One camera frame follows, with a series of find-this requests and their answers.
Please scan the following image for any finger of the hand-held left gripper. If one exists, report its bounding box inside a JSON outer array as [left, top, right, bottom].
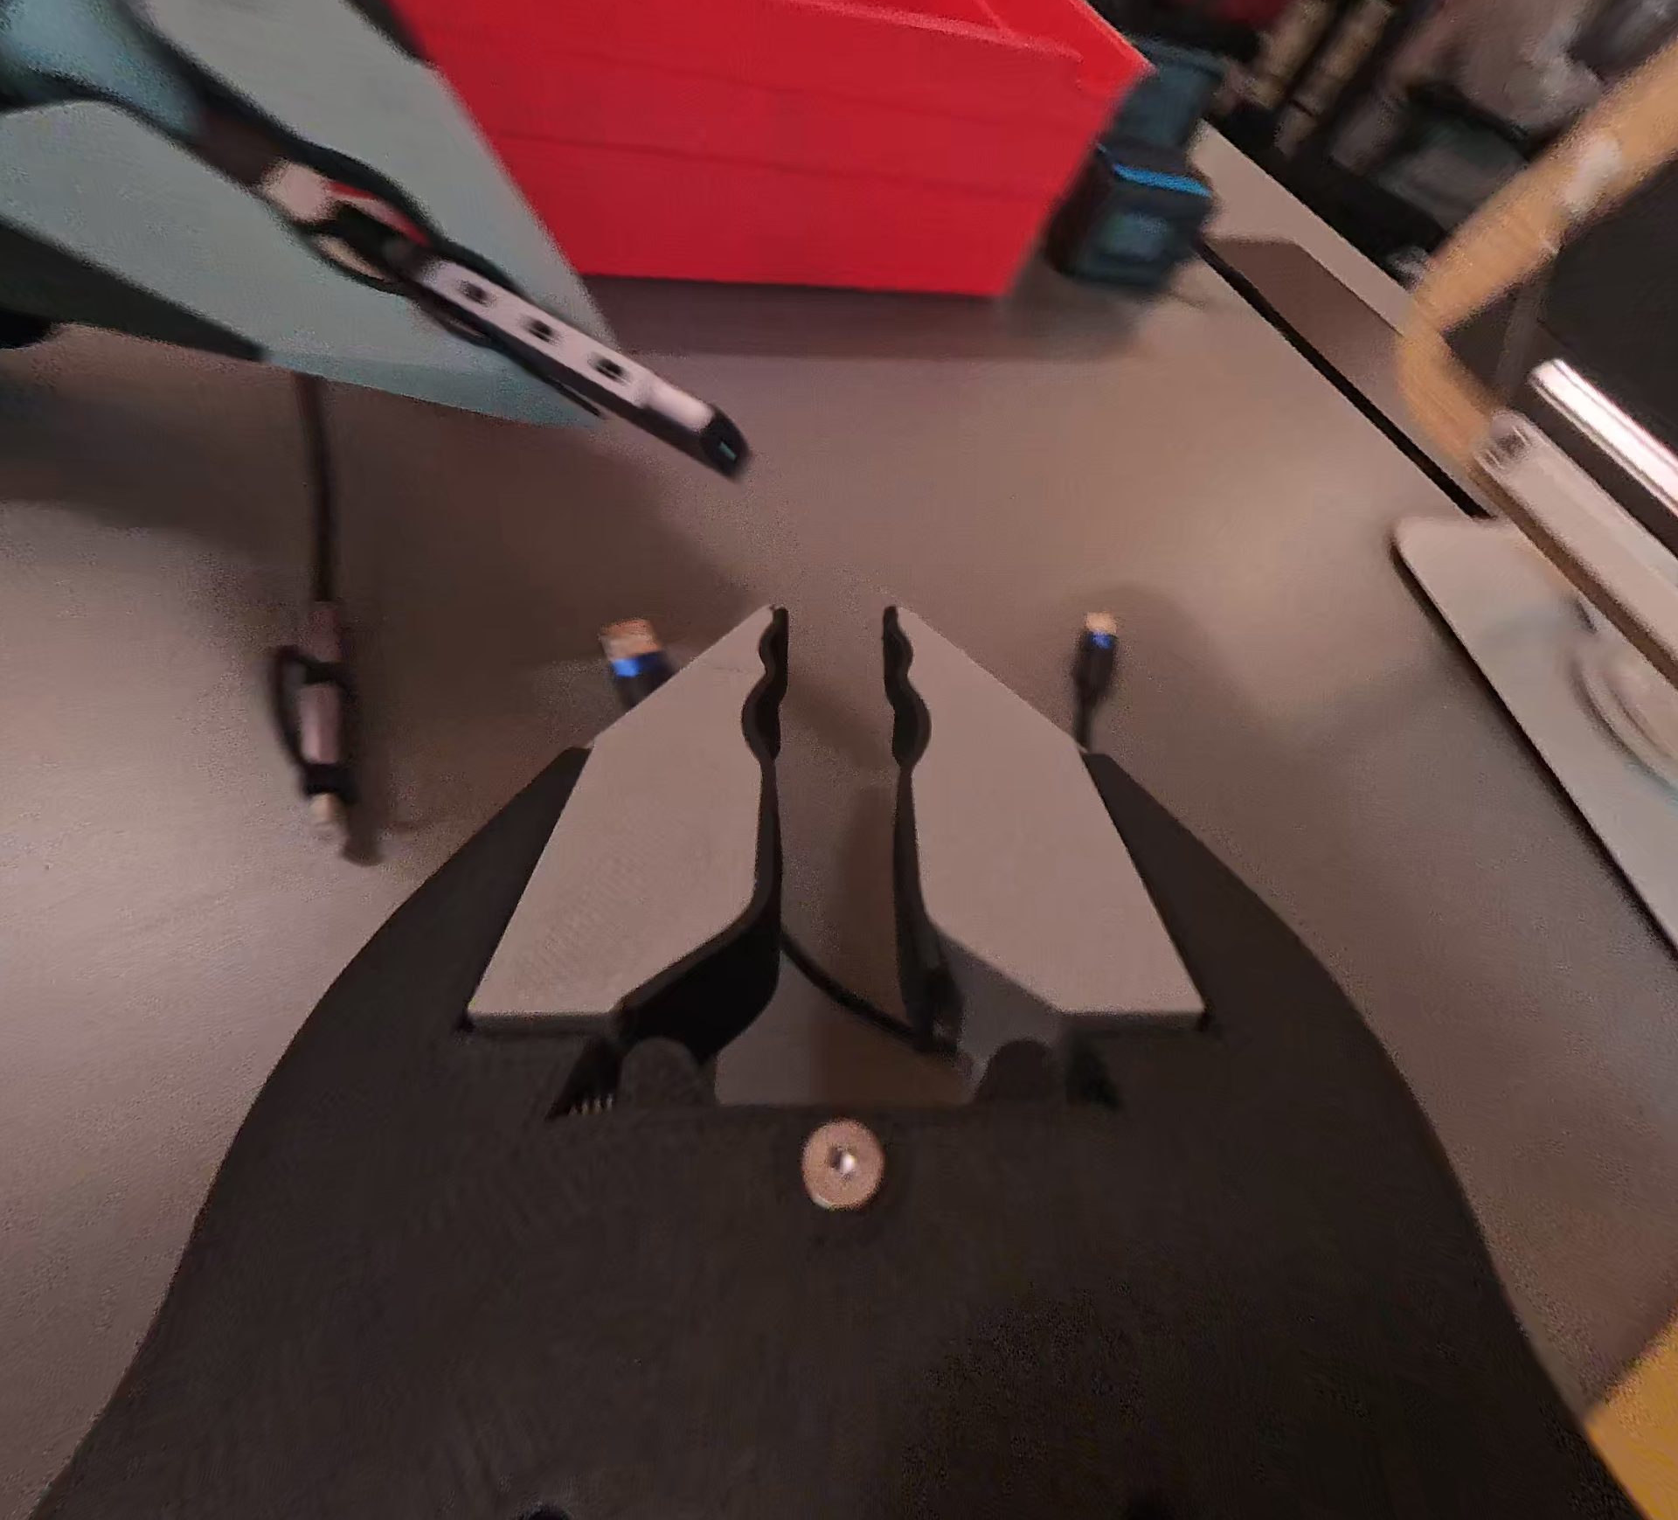
[[2, 105, 566, 421], [93, 0, 617, 341]]

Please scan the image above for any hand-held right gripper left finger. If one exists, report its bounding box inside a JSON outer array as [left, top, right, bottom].
[[467, 605, 792, 1054]]

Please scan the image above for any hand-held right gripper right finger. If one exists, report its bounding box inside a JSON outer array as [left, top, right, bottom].
[[881, 605, 1211, 1054]]

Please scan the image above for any black usb-c cable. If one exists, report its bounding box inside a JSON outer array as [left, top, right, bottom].
[[599, 610, 1125, 1054]]

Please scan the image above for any grey usb hub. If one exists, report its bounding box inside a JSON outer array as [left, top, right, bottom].
[[257, 157, 754, 481]]

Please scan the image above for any red plastic bin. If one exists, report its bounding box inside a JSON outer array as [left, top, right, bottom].
[[311, 0, 1156, 301]]

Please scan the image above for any black flat panel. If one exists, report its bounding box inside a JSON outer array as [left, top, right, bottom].
[[1194, 236, 1469, 512]]

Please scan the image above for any blue and black device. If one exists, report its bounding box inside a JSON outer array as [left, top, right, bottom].
[[1050, 46, 1230, 289]]

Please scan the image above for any black board on stand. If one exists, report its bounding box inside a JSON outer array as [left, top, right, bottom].
[[1399, 46, 1678, 531]]

